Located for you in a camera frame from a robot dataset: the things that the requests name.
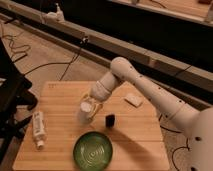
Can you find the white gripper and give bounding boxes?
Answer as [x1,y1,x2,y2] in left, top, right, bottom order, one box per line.
[80,73,120,118]

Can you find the white ceramic cup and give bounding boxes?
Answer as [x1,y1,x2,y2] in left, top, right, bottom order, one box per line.
[77,102,93,124]

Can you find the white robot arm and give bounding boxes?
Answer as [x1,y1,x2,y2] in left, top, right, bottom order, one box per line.
[80,57,213,171]

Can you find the black eraser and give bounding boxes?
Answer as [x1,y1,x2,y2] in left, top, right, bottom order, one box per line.
[105,114,115,128]

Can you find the white sponge block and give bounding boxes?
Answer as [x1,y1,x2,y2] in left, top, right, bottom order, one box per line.
[124,93,142,107]

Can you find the green glass plate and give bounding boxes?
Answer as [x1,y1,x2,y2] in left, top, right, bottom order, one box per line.
[73,131,113,171]

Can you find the white lotion tube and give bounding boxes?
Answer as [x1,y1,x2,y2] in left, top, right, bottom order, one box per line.
[32,111,46,149]

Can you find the black chair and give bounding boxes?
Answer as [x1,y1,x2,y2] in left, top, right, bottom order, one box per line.
[0,38,38,164]

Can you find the black floor cable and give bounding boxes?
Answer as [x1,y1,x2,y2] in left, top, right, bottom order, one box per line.
[24,37,90,82]

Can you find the black cable bundle right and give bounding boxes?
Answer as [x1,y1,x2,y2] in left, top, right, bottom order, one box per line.
[156,113,192,171]

